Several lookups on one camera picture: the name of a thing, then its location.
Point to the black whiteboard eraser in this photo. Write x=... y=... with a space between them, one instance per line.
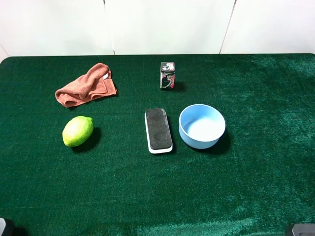
x=157 y=130

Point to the grey object bottom right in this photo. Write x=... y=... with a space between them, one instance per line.
x=300 y=230

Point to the green table cloth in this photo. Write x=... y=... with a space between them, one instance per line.
x=256 y=180

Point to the green lime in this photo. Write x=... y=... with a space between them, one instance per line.
x=77 y=131

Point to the black gum box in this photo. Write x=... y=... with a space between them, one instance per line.
x=167 y=75

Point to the orange folded cloth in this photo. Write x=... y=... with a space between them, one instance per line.
x=96 y=83

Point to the light blue bowl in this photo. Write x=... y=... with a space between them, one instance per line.
x=201 y=126

